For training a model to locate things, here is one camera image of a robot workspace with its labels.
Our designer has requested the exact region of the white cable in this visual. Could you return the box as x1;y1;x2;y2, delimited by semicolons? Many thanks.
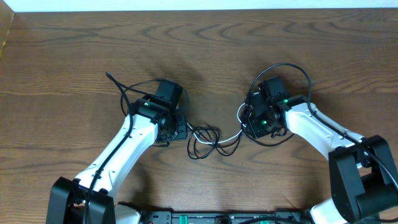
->
186;102;247;146

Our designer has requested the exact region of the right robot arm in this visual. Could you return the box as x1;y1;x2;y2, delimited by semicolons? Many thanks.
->
242;77;397;223

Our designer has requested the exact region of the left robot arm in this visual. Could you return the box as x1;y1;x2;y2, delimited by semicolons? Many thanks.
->
46;80;187;223

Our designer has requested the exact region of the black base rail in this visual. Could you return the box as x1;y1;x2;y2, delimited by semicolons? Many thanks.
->
114;201;312;224

